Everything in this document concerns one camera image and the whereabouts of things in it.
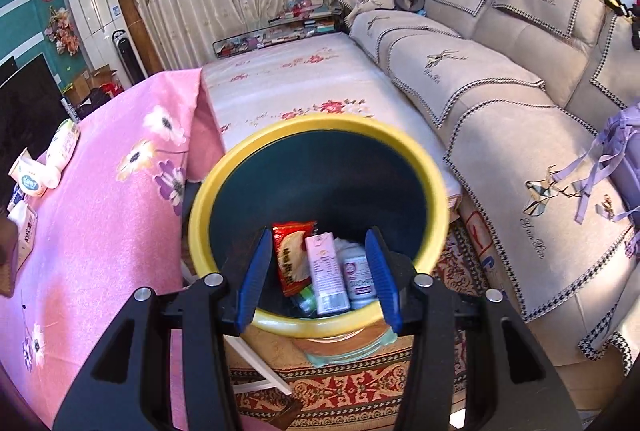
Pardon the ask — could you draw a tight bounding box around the red snack wrapper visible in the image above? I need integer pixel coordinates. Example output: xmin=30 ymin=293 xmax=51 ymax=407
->
xmin=271 ymin=221 xmax=317 ymax=298

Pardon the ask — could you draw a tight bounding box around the brown plastic tray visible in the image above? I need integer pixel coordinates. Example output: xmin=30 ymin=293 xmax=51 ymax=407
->
xmin=0 ymin=215 xmax=20 ymax=298

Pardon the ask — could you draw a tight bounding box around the pink floral tablecloth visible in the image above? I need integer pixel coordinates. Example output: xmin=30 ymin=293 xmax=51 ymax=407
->
xmin=1 ymin=69 xmax=224 ymax=425

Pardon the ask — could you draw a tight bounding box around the low shelf with clutter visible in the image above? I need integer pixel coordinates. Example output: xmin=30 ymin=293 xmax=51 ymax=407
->
xmin=213 ymin=7 xmax=341 ymax=58

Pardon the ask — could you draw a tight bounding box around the white bottle green base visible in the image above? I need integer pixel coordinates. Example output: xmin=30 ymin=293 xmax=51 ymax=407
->
xmin=43 ymin=119 xmax=80 ymax=189

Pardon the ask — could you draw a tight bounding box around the white pill bottle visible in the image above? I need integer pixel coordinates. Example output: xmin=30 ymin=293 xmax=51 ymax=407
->
xmin=337 ymin=255 xmax=376 ymax=310

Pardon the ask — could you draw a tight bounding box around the beige sofa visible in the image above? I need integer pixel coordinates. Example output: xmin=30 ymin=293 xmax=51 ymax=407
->
xmin=348 ymin=0 xmax=639 ymax=411

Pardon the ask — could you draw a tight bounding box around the red patterned rug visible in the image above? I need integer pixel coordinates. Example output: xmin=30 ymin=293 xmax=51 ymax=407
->
xmin=226 ymin=219 xmax=487 ymax=430

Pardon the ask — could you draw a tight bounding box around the white floral bed cover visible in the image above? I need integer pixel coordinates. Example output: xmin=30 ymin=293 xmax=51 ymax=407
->
xmin=202 ymin=33 xmax=463 ymax=210

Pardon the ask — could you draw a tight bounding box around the artificial flower wall decoration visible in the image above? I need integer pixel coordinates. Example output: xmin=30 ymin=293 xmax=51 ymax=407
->
xmin=43 ymin=7 xmax=80 ymax=56

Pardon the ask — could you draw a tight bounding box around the white pink milk carton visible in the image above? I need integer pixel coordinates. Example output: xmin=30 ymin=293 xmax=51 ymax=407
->
xmin=305 ymin=233 xmax=350 ymax=316

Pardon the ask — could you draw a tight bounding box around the white paper package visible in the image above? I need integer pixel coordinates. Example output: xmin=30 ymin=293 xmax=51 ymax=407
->
xmin=9 ymin=201 xmax=37 ymax=269

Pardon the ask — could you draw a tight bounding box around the black tower fan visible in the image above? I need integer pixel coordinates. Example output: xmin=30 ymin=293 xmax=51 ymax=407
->
xmin=112 ymin=29 xmax=146 ymax=85

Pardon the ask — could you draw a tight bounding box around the white yogurt tub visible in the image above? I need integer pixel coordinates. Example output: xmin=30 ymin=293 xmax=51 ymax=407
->
xmin=9 ymin=148 xmax=48 ymax=197

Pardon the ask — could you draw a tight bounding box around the yellow rim trash bin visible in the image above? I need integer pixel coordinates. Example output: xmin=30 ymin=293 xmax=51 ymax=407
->
xmin=182 ymin=114 xmax=454 ymax=362

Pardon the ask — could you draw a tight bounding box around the large black television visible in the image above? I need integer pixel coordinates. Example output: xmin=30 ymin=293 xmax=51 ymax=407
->
xmin=0 ymin=55 xmax=68 ymax=203

